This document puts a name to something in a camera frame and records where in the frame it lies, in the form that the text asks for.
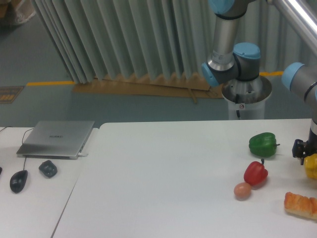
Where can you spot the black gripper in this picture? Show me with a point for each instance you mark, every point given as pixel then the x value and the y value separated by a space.
pixel 301 150

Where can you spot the yellow bell pepper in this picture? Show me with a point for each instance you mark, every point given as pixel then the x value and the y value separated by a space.
pixel 310 164

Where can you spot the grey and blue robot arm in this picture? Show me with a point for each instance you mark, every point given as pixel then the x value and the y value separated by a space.
pixel 236 68

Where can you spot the green bell pepper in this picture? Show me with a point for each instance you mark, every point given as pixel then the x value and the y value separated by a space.
pixel 263 144

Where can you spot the red bell pepper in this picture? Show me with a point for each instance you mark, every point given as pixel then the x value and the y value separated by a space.
pixel 255 173

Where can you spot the orange bread loaf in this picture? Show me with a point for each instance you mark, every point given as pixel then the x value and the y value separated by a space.
pixel 301 206

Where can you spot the brown egg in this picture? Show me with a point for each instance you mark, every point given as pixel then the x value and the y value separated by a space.
pixel 242 190

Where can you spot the brown cardboard sheet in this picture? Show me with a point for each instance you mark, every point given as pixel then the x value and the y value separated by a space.
pixel 194 87

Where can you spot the grey-green pleated curtain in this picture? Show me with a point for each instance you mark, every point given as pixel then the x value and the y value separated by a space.
pixel 98 38

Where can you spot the silver closed laptop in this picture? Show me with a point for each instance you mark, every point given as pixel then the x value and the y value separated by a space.
pixel 56 139

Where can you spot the dark grey controller puck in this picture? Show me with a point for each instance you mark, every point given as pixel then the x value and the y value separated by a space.
pixel 48 169

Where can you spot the black computer mouse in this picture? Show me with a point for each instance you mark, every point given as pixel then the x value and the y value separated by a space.
pixel 18 181

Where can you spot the black and orange floor sign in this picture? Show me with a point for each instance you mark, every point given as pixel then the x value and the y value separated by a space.
pixel 9 93

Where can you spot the cardboard box in corner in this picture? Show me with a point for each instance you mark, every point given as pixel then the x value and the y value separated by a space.
pixel 15 12

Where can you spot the white usb cable plug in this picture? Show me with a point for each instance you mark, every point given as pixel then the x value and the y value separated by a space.
pixel 82 155

